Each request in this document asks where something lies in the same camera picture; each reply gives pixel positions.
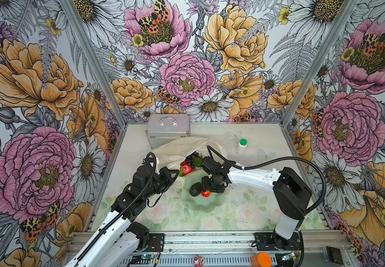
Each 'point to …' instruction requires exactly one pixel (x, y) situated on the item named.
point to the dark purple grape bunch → (189, 158)
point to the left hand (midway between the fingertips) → (180, 176)
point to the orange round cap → (261, 260)
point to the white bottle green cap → (242, 147)
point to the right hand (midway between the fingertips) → (208, 194)
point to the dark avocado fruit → (195, 189)
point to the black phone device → (332, 255)
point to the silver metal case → (162, 128)
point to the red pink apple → (185, 169)
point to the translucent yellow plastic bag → (172, 156)
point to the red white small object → (198, 261)
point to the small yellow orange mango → (206, 193)
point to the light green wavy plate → (200, 202)
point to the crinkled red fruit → (183, 163)
